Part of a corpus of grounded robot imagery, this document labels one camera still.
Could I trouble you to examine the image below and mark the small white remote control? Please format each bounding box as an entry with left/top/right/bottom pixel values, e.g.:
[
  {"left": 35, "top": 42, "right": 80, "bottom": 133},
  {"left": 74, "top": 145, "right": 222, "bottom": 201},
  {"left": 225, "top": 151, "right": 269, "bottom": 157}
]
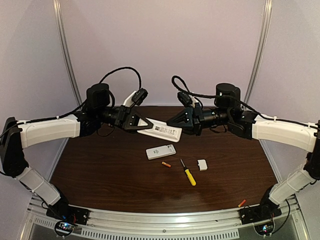
[{"left": 137, "top": 118, "right": 183, "bottom": 143}]

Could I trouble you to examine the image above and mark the large white remote control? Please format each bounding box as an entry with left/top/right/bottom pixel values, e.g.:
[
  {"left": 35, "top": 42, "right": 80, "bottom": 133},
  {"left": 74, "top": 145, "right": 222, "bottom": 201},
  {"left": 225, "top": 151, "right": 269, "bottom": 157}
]
[{"left": 145, "top": 144, "right": 177, "bottom": 160}]

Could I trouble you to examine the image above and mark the white battery cover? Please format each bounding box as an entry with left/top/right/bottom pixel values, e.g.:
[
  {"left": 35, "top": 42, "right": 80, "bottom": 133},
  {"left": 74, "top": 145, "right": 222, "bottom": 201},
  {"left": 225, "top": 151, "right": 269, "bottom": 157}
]
[{"left": 197, "top": 159, "right": 208, "bottom": 171}]

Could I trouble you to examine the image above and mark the yellow handled screwdriver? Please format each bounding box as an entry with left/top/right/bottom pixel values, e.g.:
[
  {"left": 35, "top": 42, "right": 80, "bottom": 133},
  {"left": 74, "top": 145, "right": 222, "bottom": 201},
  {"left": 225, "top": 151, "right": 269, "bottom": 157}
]
[{"left": 180, "top": 159, "right": 197, "bottom": 186}]

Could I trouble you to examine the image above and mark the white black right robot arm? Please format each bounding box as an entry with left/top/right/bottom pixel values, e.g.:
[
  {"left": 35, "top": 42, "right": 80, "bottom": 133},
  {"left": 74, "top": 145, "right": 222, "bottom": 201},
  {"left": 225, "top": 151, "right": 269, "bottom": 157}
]
[{"left": 166, "top": 83, "right": 320, "bottom": 210}]

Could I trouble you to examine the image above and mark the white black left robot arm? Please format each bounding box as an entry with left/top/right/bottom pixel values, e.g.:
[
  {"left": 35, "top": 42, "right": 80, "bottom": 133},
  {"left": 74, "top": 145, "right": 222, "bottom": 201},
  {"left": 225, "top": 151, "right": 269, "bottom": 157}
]
[{"left": 0, "top": 83, "right": 153, "bottom": 208}]

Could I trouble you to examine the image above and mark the red orange battery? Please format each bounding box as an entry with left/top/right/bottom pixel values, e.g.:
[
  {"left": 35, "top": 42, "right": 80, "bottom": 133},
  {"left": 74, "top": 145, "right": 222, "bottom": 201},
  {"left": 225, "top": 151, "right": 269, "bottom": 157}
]
[
  {"left": 161, "top": 161, "right": 172, "bottom": 168},
  {"left": 238, "top": 199, "right": 247, "bottom": 208}
]

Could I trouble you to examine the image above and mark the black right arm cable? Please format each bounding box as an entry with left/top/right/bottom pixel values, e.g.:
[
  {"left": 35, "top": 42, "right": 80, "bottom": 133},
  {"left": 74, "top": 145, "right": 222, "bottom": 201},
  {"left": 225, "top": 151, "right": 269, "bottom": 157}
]
[{"left": 171, "top": 75, "right": 318, "bottom": 131}]

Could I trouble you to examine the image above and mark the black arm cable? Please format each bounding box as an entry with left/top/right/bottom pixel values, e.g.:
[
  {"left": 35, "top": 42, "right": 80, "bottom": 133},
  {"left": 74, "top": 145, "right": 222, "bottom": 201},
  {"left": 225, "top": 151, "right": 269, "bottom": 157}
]
[
  {"left": 0, "top": 66, "right": 143, "bottom": 141},
  {"left": 171, "top": 75, "right": 318, "bottom": 131}
]

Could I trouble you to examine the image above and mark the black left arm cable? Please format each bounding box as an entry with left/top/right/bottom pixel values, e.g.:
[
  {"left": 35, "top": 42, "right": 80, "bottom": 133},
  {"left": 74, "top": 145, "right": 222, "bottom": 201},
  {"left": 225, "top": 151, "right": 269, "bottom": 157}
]
[{"left": 0, "top": 66, "right": 143, "bottom": 141}]

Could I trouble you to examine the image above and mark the right aluminium corner post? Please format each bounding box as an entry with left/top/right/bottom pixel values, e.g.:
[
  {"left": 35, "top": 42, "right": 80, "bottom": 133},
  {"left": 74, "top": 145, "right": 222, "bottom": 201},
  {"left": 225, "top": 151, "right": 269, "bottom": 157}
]
[{"left": 244, "top": 0, "right": 273, "bottom": 104}]

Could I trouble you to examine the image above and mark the aluminium corner post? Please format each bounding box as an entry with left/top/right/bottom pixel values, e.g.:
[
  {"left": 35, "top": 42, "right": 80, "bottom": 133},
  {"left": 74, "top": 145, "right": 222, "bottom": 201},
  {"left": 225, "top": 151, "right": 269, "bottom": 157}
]
[
  {"left": 244, "top": 0, "right": 273, "bottom": 104},
  {"left": 52, "top": 0, "right": 82, "bottom": 106}
]

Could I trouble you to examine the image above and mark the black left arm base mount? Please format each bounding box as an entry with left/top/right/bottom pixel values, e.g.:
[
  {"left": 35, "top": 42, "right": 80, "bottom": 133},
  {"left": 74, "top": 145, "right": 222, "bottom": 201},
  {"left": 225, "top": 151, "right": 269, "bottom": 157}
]
[{"left": 46, "top": 202, "right": 90, "bottom": 225}]

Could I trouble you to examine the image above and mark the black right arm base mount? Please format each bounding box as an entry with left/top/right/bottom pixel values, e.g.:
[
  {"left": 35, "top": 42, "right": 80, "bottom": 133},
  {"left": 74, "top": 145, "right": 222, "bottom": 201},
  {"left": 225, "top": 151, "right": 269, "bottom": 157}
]
[{"left": 239, "top": 200, "right": 282, "bottom": 225}]

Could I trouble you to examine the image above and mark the left aluminium corner post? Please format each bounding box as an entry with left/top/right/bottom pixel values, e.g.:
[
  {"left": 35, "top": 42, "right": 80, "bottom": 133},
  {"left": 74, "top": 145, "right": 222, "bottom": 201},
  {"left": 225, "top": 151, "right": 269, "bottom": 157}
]
[{"left": 52, "top": 0, "right": 82, "bottom": 106}]

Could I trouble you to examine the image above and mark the aluminium front rail frame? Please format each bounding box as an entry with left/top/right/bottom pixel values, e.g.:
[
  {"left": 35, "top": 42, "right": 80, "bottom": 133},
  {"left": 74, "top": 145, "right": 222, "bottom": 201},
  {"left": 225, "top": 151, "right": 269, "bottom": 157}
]
[{"left": 18, "top": 194, "right": 308, "bottom": 240}]

